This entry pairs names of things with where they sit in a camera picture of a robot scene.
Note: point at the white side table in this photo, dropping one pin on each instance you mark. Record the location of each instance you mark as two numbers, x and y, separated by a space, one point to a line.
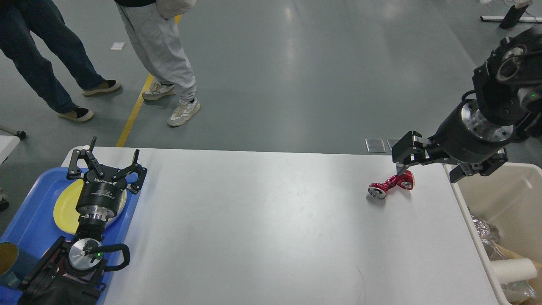
9 139

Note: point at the person in light grey trousers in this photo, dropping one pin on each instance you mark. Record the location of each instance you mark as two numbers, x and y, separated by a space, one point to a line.
154 35

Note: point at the blue plastic tray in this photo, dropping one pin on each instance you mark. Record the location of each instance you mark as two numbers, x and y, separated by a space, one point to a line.
33 228

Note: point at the white paper cup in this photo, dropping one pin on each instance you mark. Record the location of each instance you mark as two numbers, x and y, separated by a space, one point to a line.
513 270

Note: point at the metal floor plate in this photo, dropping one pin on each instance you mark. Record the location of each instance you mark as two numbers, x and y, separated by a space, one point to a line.
391 143
375 146

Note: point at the right metal floor plate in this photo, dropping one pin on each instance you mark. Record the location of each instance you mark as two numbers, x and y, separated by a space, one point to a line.
391 143

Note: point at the beige plastic bin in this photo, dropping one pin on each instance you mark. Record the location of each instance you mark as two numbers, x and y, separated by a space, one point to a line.
511 199

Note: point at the left metal floor plate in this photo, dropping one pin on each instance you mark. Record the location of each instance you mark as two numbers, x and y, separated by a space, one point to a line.
375 146

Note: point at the aluminium foil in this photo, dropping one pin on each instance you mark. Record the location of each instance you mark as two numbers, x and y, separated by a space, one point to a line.
517 293

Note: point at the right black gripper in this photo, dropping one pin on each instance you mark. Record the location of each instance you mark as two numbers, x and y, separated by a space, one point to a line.
465 135

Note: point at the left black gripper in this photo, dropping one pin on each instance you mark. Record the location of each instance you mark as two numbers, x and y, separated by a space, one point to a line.
101 195

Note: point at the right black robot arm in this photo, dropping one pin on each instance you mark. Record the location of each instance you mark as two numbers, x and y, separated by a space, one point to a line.
503 107

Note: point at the dark green mug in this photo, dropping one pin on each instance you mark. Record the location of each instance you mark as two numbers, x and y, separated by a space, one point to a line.
15 264

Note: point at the crushed red soda can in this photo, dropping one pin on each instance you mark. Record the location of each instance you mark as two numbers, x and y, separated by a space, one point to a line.
404 181

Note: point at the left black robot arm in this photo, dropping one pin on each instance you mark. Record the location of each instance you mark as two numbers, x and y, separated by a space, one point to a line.
69 272

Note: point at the yellow plate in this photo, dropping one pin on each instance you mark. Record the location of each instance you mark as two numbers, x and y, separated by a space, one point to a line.
69 220

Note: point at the brown paper bag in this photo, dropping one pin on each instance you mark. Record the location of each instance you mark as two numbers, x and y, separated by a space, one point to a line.
534 283

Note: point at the black stand on floor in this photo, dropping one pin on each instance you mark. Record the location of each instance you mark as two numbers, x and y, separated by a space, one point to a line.
514 14

